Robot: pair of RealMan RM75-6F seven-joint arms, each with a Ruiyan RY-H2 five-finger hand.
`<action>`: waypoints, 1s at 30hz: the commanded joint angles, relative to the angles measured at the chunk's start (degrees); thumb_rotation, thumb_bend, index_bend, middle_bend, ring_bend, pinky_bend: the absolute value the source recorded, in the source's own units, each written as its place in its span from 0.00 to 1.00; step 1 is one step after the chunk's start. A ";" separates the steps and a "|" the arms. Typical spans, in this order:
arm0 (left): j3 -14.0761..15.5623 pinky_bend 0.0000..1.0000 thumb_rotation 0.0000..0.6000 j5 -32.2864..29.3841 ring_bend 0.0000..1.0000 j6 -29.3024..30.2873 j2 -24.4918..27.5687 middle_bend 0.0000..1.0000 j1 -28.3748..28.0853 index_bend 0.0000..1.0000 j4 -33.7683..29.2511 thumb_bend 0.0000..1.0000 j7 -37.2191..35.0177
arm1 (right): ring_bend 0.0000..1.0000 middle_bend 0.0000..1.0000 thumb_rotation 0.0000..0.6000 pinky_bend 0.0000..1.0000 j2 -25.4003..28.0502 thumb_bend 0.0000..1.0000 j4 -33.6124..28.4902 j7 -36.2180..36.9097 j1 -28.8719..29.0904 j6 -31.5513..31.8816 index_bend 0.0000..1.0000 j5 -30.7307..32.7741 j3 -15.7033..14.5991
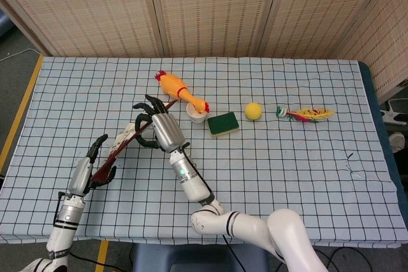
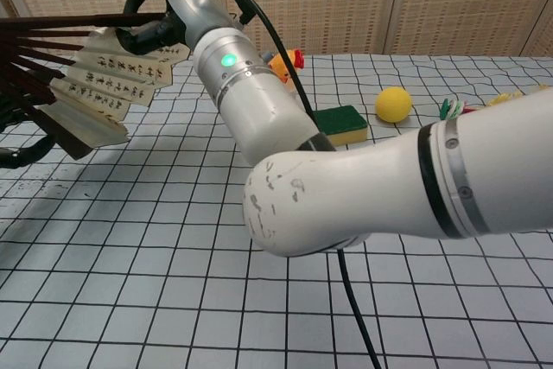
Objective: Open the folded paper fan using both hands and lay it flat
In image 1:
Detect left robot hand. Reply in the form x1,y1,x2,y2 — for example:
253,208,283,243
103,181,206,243
67,134,117,197

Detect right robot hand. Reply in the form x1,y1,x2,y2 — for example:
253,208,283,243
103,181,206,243
133,94,187,153

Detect paper folding fan red ribs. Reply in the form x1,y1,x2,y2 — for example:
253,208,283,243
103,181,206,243
91,99,179,185

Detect small white cup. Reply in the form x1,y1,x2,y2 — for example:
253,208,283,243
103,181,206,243
186,102,207,124

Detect yellow rubber chicken toy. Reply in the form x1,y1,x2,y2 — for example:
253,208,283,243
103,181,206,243
154,70,210,116

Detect green yellow sponge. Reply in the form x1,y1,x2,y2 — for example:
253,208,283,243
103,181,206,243
207,111,240,136

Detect yellow foam ball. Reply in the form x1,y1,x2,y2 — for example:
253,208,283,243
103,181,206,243
244,102,263,121

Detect dark blue chair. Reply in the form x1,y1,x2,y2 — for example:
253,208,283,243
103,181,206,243
132,243,270,272

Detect blue checked tablecloth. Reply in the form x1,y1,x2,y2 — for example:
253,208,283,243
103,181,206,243
0,55,408,248

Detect colourful feather toy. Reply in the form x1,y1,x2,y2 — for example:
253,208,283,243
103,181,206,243
275,105,337,124

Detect white black floor device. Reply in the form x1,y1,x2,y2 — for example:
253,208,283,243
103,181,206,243
379,98,408,155

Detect white cable on floor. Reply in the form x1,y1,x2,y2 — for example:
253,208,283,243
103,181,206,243
0,48,41,62

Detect black cable on floor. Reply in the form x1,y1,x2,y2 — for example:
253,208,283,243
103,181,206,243
314,248,354,272

